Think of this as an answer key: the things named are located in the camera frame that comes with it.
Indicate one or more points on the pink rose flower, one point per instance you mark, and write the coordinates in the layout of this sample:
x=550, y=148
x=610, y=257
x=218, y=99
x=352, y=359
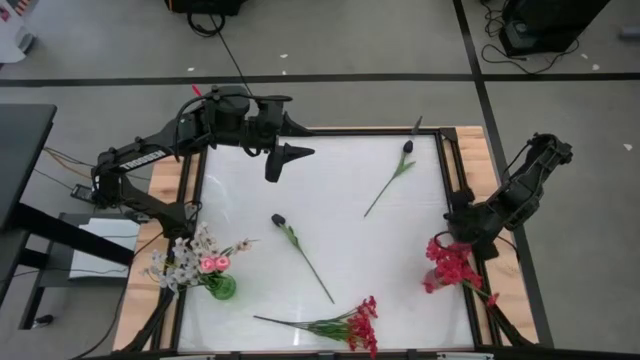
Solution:
x=208, y=265
x=223, y=263

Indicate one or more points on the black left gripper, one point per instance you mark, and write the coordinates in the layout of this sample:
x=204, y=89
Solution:
x=262, y=137

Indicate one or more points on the red flower bunch green stems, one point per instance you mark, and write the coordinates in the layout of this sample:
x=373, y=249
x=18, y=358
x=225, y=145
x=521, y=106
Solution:
x=350, y=327

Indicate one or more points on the black power brick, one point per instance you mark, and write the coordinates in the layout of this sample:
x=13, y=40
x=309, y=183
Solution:
x=85, y=194

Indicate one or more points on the large black equipment case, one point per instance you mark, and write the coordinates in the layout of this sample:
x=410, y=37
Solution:
x=550, y=20

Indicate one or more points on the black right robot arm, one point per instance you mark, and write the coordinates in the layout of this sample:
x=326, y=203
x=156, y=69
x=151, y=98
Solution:
x=525, y=190

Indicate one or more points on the pink glass vase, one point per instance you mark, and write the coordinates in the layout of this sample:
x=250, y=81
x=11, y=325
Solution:
x=432, y=282

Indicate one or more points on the white paper sheet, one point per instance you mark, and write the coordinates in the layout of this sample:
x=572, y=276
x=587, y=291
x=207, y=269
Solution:
x=105, y=250

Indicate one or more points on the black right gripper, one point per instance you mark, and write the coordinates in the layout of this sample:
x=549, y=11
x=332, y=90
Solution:
x=472, y=225

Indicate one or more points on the green glass vase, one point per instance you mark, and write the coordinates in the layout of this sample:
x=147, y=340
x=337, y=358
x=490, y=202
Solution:
x=222, y=287

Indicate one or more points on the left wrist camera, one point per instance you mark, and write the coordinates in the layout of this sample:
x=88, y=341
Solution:
x=270, y=107

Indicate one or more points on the white flower spray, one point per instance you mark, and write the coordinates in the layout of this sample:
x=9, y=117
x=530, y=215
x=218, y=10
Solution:
x=182, y=260

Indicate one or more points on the wooden table board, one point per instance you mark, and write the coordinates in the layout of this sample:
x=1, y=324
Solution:
x=520, y=300

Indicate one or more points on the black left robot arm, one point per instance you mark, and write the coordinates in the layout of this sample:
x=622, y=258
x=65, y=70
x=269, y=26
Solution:
x=165, y=137

